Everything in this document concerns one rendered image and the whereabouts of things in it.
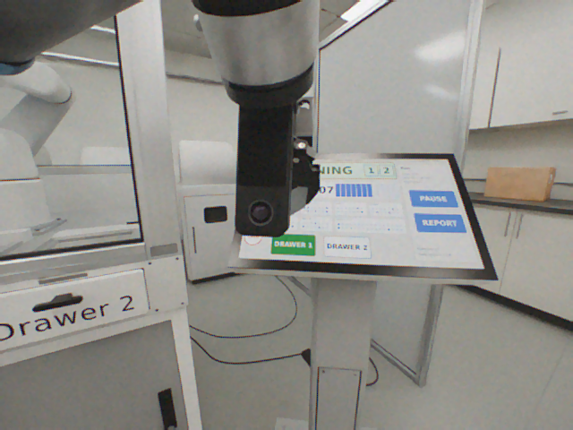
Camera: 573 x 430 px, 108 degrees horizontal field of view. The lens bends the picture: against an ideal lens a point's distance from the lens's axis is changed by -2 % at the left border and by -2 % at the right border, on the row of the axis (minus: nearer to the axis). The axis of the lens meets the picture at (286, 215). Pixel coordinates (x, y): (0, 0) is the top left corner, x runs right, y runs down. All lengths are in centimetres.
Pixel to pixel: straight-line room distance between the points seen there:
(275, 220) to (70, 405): 76
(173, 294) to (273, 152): 54
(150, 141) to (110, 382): 61
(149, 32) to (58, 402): 86
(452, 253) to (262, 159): 44
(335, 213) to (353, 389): 52
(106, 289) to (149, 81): 46
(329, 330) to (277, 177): 54
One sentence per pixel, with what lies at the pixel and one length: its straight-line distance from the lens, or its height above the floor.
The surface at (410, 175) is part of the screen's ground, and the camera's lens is 60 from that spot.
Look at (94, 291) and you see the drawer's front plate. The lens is 65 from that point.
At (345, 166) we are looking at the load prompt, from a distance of 58.
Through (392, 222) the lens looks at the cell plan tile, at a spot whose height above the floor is 105.
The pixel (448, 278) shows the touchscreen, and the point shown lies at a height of 96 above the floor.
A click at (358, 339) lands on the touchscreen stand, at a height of 72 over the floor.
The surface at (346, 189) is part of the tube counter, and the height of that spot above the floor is 111.
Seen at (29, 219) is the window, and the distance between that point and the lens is 66.
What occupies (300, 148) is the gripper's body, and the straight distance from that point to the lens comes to 21.
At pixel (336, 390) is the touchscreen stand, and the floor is 54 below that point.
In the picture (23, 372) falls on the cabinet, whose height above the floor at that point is 73.
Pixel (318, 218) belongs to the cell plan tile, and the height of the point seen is 105.
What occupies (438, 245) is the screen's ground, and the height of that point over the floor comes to 101.
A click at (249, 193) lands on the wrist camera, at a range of 18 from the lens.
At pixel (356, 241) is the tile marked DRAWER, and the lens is 48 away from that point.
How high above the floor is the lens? 116
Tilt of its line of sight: 12 degrees down
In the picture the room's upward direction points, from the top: straight up
